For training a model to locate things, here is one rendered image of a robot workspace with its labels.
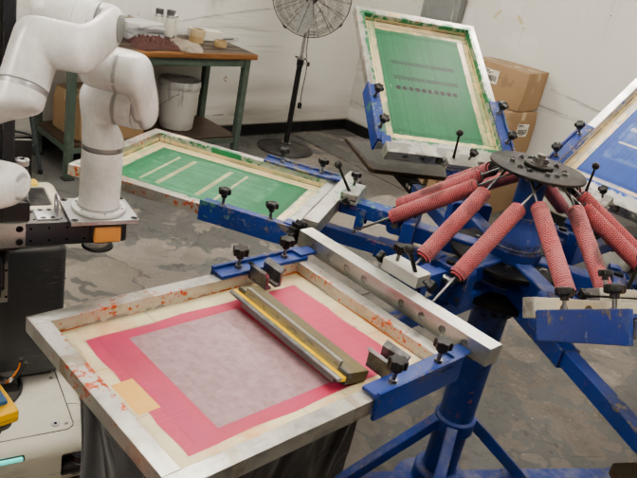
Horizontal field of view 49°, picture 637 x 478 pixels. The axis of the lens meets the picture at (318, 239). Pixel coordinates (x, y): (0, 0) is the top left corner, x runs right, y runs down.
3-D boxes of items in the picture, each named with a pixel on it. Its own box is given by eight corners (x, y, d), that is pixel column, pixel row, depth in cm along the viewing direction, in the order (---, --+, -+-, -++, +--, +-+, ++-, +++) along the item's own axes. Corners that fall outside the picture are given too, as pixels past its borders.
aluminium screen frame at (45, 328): (172, 509, 115) (173, 492, 113) (25, 331, 151) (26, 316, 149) (455, 373, 168) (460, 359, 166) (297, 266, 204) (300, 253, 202)
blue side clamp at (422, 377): (373, 422, 147) (380, 395, 144) (355, 408, 150) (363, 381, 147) (457, 380, 167) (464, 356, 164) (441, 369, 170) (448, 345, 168)
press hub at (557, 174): (440, 545, 244) (568, 184, 189) (360, 475, 268) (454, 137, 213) (500, 500, 270) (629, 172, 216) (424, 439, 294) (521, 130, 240)
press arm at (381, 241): (159, 192, 256) (161, 176, 253) (167, 188, 261) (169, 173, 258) (496, 294, 231) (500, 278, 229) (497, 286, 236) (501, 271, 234)
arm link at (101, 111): (88, 137, 168) (92, 70, 162) (141, 149, 167) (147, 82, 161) (69, 147, 159) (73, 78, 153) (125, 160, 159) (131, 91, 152)
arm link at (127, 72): (48, -44, 134) (143, -23, 133) (89, 93, 166) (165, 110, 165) (15, 6, 126) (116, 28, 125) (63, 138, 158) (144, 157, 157)
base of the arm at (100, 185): (63, 193, 173) (65, 134, 167) (114, 193, 180) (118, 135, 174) (78, 220, 162) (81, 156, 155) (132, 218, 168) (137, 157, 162)
